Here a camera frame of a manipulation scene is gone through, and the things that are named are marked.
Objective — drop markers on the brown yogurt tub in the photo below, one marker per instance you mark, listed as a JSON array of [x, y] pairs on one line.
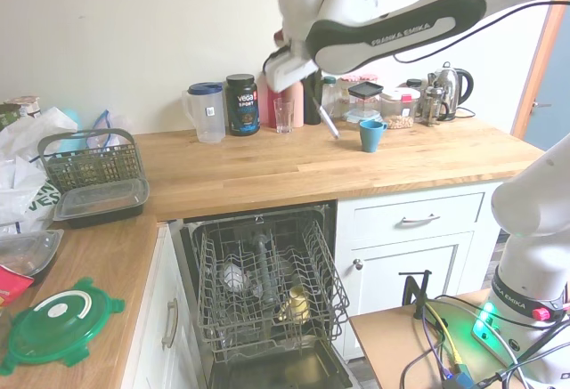
[[24, 106]]

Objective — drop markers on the black dishwasher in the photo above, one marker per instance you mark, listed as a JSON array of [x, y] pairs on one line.
[[325, 371]]

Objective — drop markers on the yellow mug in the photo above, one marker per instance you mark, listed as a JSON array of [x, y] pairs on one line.
[[296, 306]]

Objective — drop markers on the stainless steel electric kettle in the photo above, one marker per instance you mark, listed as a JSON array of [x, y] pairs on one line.
[[452, 91]]

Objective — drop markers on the white cabinet drawer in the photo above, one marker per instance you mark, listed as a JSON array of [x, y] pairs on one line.
[[378, 215]]

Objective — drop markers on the small jar with black lid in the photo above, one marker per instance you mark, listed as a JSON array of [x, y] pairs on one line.
[[414, 84]]

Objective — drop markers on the white plastic shopping bag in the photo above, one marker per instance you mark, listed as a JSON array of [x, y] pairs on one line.
[[22, 162]]

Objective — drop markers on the clear pitcher with blue lid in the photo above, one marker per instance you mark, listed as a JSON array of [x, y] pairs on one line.
[[208, 115]]

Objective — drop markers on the red snack packet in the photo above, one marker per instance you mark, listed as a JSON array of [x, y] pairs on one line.
[[13, 284]]

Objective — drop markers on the clear bottle with green cap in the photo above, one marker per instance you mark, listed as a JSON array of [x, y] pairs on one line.
[[330, 95]]

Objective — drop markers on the clear container black square lid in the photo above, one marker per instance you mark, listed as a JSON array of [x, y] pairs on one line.
[[365, 95]]

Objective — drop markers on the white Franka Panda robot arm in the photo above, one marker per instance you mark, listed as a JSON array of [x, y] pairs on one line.
[[401, 28]]

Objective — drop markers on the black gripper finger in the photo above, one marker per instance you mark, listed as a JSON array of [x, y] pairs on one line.
[[310, 84], [317, 84]]

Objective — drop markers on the glass french press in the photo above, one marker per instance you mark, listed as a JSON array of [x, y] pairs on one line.
[[431, 104]]

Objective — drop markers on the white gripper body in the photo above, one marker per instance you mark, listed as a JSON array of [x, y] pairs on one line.
[[287, 68]]

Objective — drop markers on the flat container with blue lid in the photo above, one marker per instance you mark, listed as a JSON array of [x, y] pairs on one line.
[[354, 117]]

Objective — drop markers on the clear zip bag blue seal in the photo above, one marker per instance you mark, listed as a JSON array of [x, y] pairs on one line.
[[111, 126]]

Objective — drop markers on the grey dishwasher spray tube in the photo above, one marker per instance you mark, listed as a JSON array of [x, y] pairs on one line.
[[265, 269]]

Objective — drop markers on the teal plastic item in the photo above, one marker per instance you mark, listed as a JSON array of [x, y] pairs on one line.
[[71, 119]]

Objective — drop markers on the pink water bottle black cap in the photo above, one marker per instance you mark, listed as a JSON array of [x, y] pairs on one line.
[[297, 104]]

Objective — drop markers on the silver metal fork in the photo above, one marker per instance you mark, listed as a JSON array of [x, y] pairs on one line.
[[327, 119]]

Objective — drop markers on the white cup in rack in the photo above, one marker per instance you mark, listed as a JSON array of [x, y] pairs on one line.
[[233, 277]]

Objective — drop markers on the blue ceramic mug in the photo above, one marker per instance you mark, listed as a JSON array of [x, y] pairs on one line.
[[372, 135]]

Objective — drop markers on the wooden robot mounting board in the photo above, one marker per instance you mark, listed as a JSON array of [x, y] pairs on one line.
[[387, 340]]

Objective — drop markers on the black Vega protein tub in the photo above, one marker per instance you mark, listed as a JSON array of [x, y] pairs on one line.
[[242, 106]]

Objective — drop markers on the blue door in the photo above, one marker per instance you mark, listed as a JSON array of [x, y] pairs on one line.
[[550, 86]]

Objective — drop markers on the round silver cabinet knob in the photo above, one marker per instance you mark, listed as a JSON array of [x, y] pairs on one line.
[[358, 264]]

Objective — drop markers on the black shaker bottle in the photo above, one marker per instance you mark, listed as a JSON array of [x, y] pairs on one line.
[[312, 115]]

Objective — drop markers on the grey dishwasher cutlery basket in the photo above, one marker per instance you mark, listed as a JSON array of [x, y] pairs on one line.
[[91, 166]]

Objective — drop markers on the white cabinet door with knob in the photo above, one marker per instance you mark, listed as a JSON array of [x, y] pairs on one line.
[[414, 264]]

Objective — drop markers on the clear drinking glass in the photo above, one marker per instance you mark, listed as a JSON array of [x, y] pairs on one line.
[[283, 117]]

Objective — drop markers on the black food container clear lid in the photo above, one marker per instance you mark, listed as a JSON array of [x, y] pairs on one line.
[[100, 204]]

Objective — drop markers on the black takeout container clear lid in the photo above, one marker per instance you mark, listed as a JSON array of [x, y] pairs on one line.
[[26, 251]]

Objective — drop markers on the green round container lid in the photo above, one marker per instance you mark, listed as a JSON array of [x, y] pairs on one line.
[[58, 326]]

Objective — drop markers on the glass jar red cloth lid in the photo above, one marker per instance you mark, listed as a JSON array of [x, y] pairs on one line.
[[345, 93]]

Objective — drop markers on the black clamp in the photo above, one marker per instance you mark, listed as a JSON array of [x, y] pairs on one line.
[[416, 295]]

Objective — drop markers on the red water bottle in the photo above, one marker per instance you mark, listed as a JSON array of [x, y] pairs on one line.
[[270, 108]]

